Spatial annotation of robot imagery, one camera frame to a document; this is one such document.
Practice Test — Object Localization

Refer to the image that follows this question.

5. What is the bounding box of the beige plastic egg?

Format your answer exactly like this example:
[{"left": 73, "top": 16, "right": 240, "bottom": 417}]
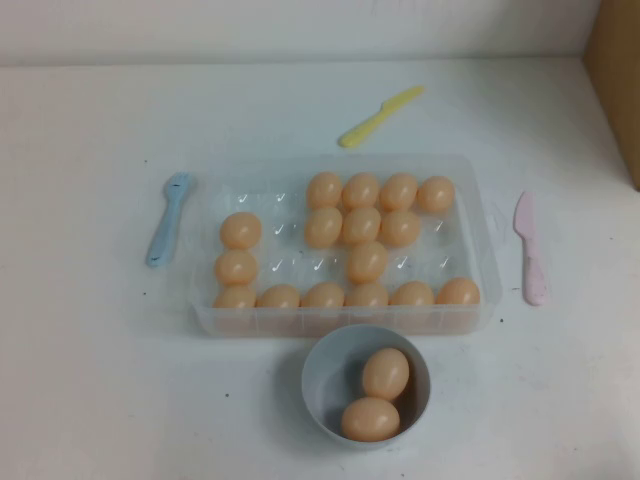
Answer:
[
  {"left": 212, "top": 284, "right": 258, "bottom": 309},
  {"left": 344, "top": 282, "right": 390, "bottom": 308},
  {"left": 255, "top": 284, "right": 302, "bottom": 309},
  {"left": 435, "top": 277, "right": 482, "bottom": 306},
  {"left": 380, "top": 210, "right": 422, "bottom": 249},
  {"left": 214, "top": 248, "right": 260, "bottom": 287},
  {"left": 341, "top": 206, "right": 383, "bottom": 246},
  {"left": 346, "top": 241, "right": 390, "bottom": 286},
  {"left": 341, "top": 396, "right": 401, "bottom": 443},
  {"left": 303, "top": 206, "right": 344, "bottom": 249},
  {"left": 389, "top": 280, "right": 435, "bottom": 307},
  {"left": 220, "top": 211, "right": 263, "bottom": 250},
  {"left": 300, "top": 281, "right": 346, "bottom": 309},
  {"left": 305, "top": 171, "right": 344, "bottom": 211},
  {"left": 416, "top": 175, "right": 457, "bottom": 214},
  {"left": 362, "top": 347, "right": 411, "bottom": 402},
  {"left": 341, "top": 172, "right": 381, "bottom": 211},
  {"left": 378, "top": 172, "right": 419, "bottom": 212}
]

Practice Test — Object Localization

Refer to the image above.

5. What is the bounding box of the clear plastic egg box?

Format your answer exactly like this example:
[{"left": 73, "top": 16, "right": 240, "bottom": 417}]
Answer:
[{"left": 187, "top": 153, "right": 504, "bottom": 339}]

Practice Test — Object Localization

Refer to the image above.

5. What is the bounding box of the brown cardboard box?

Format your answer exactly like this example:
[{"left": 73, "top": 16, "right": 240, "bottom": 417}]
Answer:
[{"left": 582, "top": 0, "right": 640, "bottom": 192}]

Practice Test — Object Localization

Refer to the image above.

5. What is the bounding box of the yellow plastic knife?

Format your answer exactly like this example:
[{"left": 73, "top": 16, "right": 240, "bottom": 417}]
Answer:
[{"left": 338, "top": 84, "right": 426, "bottom": 149}]

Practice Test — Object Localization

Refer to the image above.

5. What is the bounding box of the light blue plastic fork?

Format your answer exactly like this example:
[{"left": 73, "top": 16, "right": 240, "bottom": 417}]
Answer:
[{"left": 145, "top": 171, "right": 196, "bottom": 269}]

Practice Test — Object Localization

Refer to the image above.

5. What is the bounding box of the grey-blue round bowl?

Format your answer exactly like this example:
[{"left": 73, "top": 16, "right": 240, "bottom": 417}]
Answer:
[{"left": 300, "top": 323, "right": 432, "bottom": 451}]

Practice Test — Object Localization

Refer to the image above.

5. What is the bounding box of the pink plastic knife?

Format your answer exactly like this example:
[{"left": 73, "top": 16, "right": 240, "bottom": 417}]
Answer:
[{"left": 513, "top": 189, "right": 551, "bottom": 307}]

